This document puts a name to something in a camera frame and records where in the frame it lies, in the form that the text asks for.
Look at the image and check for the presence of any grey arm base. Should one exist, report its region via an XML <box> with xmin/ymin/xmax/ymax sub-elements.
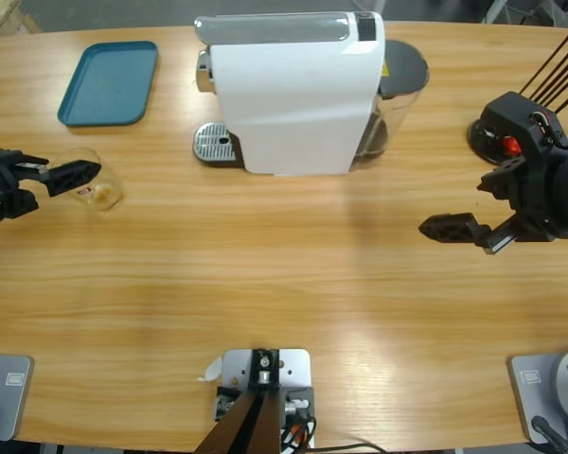
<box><xmin>508</xmin><ymin>348</ymin><xmax>568</xmax><ymax>445</ymax></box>
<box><xmin>0</xmin><ymin>352</ymin><xmax>35</xmax><ymax>441</ymax></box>

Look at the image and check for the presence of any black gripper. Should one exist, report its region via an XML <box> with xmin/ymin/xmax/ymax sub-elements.
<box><xmin>418</xmin><ymin>149</ymin><xmax>568</xmax><ymax>256</ymax></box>
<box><xmin>0</xmin><ymin>148</ymin><xmax>103</xmax><ymax>229</ymax></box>

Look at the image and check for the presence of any white mount plate dark post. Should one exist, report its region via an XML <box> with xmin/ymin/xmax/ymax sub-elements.
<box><xmin>191</xmin><ymin>348</ymin><xmax>317</xmax><ymax>454</ymax></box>

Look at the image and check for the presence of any thin black cable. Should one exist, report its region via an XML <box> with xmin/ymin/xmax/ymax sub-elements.
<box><xmin>311</xmin><ymin>441</ymin><xmax>389</xmax><ymax>454</ymax></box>

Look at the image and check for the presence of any grey metal frame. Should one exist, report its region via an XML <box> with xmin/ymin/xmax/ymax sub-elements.
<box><xmin>480</xmin><ymin>0</ymin><xmax>568</xmax><ymax>29</ymax></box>

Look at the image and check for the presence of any teal plastic tray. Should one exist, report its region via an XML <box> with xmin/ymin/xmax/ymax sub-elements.
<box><xmin>57</xmin><ymin>40</ymin><xmax>160</xmax><ymax>129</ymax></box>

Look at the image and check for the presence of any metal drip tray grate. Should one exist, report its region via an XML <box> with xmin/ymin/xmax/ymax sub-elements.
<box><xmin>192</xmin><ymin>121</ymin><xmax>245</xmax><ymax>169</ymax></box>

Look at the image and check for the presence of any black capsule holder with rods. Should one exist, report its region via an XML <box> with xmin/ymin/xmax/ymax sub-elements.
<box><xmin>467</xmin><ymin>30</ymin><xmax>568</xmax><ymax>166</ymax></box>

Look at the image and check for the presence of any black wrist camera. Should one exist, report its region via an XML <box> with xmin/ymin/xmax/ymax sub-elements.
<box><xmin>481</xmin><ymin>91</ymin><xmax>568</xmax><ymax>167</ymax></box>

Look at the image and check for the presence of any clear drinking glass red label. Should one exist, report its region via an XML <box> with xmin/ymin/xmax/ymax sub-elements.
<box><xmin>51</xmin><ymin>147</ymin><xmax>124</xmax><ymax>213</ymax></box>

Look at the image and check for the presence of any white capsule coffee machine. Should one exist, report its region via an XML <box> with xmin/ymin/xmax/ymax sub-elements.
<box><xmin>192</xmin><ymin>11</ymin><xmax>387</xmax><ymax>179</ymax></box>

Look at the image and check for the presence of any black base cable plug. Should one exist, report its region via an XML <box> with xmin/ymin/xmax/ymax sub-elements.
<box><xmin>532</xmin><ymin>415</ymin><xmax>568</xmax><ymax>454</ymax></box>

